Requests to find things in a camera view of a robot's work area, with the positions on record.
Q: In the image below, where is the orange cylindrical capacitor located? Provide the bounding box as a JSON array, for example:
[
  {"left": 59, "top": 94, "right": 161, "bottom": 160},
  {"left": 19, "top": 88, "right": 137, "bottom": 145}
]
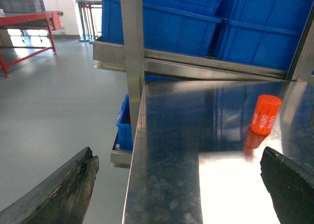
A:
[{"left": 250, "top": 94, "right": 282, "bottom": 136}]

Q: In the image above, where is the red metal frame table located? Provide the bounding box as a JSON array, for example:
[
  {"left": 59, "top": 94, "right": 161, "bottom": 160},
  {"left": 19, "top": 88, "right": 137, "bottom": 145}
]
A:
[{"left": 0, "top": 11, "right": 63, "bottom": 77}]

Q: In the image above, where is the blue plastic crate right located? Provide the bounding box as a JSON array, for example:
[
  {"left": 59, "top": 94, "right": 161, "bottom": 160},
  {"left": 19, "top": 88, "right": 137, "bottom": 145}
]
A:
[{"left": 214, "top": 0, "right": 314, "bottom": 71}]

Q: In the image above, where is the blue plastic crate left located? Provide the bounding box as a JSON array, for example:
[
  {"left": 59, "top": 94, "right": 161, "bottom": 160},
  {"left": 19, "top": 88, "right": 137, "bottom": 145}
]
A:
[{"left": 99, "top": 0, "right": 223, "bottom": 57}]

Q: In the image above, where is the stainless steel rack frame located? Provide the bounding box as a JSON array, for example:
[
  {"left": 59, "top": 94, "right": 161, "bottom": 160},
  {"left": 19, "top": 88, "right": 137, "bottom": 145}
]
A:
[{"left": 92, "top": 0, "right": 314, "bottom": 168}]

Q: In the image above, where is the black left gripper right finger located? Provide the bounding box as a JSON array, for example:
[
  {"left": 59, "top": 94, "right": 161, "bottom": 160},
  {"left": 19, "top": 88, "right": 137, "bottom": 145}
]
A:
[{"left": 260, "top": 147, "right": 314, "bottom": 224}]

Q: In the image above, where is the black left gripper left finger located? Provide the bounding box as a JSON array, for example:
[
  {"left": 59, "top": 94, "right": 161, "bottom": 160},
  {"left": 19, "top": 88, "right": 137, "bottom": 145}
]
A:
[{"left": 0, "top": 147, "right": 99, "bottom": 224}]

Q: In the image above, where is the blue plastic crate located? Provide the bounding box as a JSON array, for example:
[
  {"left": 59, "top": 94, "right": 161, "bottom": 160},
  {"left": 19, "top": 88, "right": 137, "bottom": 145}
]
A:
[
  {"left": 214, "top": 0, "right": 314, "bottom": 71},
  {"left": 99, "top": 0, "right": 223, "bottom": 57}
]

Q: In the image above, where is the blue crate lower shelf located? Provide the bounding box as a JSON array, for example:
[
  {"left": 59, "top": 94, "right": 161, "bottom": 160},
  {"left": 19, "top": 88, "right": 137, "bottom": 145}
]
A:
[{"left": 116, "top": 94, "right": 133, "bottom": 150}]

